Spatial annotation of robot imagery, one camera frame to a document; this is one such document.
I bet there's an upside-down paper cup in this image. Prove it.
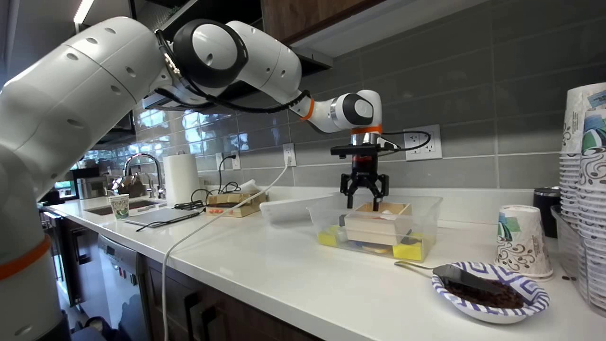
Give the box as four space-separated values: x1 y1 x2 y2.
496 204 553 278

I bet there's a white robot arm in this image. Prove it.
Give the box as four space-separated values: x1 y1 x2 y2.
0 17 383 341

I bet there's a patterned paper plate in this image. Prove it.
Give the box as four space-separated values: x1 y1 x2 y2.
430 261 551 324

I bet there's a stack of paper cups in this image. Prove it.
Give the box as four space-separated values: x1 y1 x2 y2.
559 81 606 314

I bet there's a dark tablet on counter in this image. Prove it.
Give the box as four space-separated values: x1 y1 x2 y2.
125 208 199 227

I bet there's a kitchen faucet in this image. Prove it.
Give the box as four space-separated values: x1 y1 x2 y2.
125 151 165 199

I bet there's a yellow sponge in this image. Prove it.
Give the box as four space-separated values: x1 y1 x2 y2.
392 238 430 261

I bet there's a small wooden box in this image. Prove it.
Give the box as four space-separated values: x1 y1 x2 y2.
343 202 411 246

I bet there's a white power cable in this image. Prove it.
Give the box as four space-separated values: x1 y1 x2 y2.
159 149 299 341

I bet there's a clear plastic container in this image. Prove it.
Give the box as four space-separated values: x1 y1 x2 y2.
309 193 441 261

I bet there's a white wall outlet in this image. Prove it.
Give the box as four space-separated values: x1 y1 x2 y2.
403 125 443 161
282 144 295 166

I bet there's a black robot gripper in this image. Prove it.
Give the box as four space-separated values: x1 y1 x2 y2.
330 144 398 212

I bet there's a paper towel roll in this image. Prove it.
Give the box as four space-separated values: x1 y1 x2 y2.
163 153 199 204

